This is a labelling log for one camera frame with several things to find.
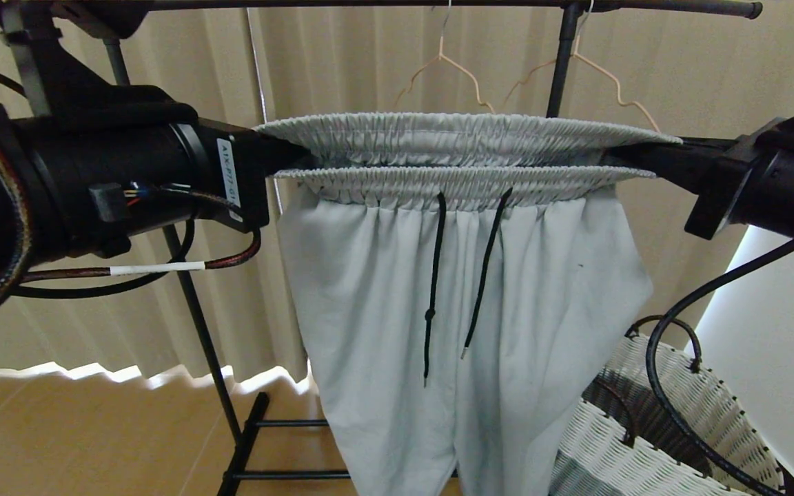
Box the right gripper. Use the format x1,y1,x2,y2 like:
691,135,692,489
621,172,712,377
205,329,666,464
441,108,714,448
685,116,794,242

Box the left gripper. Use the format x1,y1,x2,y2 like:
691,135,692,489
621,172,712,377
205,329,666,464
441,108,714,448
18,116,271,266

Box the pink clothes hanger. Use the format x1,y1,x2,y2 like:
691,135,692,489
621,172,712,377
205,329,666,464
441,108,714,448
504,0,663,133
394,0,496,114

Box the pale grey shorts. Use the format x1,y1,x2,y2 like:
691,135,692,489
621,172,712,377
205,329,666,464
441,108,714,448
254,112,684,496

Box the white laundry basket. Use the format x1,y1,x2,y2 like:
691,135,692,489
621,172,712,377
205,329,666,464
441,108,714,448
549,316,784,496

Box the black clothes rack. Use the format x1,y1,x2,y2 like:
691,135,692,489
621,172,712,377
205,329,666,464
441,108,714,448
0,0,763,496

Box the black cable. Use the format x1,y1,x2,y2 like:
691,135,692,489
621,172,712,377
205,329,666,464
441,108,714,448
10,219,196,300
645,220,794,496

